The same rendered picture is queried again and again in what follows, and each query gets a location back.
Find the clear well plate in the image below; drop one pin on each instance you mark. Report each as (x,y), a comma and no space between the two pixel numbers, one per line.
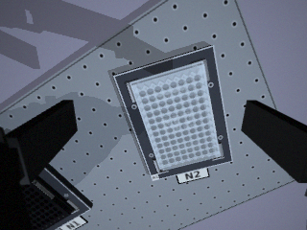
(176,110)

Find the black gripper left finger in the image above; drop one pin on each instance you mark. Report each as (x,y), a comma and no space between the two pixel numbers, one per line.
(24,154)

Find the black rectangular frame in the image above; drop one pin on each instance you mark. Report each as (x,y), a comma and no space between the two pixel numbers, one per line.
(208,55)

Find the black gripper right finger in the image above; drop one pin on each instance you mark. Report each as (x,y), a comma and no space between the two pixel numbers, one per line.
(281,137)

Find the grey perforated base plate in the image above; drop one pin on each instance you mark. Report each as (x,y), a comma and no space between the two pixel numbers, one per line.
(103,160)

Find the black multi-well plate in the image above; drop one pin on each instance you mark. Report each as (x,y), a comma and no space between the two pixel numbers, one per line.
(45,205)

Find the white label plate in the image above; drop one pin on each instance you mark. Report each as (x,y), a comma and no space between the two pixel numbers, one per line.
(74,224)
(192,176)

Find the grey rectangular frame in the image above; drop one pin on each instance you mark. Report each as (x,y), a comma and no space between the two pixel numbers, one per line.
(74,197)

